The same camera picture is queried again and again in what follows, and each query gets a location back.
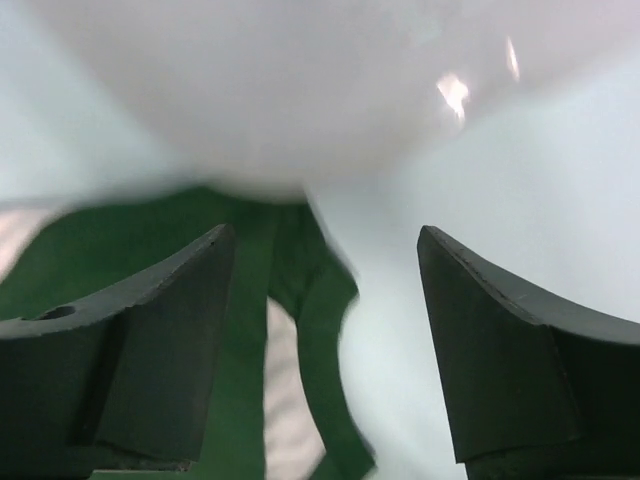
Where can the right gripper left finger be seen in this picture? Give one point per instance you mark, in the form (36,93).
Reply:
(120,380)

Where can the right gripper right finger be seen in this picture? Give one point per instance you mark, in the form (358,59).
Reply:
(535,386)

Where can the white and dark green t-shirt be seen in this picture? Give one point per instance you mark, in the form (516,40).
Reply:
(281,257)

